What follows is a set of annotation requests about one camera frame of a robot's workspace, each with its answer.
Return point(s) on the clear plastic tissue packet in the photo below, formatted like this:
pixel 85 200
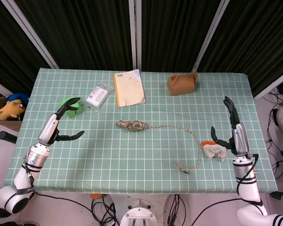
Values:
pixel 97 95

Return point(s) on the round metal robot base plate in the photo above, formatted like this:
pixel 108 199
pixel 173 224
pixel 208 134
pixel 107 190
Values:
pixel 138 213

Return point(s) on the blue plush toy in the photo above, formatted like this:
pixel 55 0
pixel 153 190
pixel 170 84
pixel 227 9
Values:
pixel 16 96

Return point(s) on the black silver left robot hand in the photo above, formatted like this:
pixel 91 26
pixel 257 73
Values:
pixel 47 128

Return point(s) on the black pleated curtain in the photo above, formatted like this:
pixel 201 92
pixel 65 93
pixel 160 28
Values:
pixel 4 47
pixel 174 30
pixel 85 30
pixel 257 40

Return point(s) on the small orange object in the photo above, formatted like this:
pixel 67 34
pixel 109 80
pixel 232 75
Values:
pixel 95 196

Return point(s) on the green checked tablecloth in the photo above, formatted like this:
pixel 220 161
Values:
pixel 132 155

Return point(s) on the cream notebook with orange spine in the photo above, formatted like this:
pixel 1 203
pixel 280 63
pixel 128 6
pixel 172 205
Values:
pixel 129 89

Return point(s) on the crumpled orange white wrapper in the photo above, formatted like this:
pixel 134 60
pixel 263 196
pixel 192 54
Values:
pixel 213 150

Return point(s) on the black stand foot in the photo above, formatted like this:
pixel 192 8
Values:
pixel 279 195

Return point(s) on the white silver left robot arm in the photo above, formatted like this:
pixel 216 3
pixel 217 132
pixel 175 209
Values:
pixel 21 179

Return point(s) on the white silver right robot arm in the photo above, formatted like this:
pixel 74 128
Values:
pixel 247 188

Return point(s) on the yellow plush toy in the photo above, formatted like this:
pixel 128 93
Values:
pixel 9 109

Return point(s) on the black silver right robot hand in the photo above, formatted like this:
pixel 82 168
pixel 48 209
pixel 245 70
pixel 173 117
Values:
pixel 240 139

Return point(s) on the green numbered cube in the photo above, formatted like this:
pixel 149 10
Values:
pixel 73 113

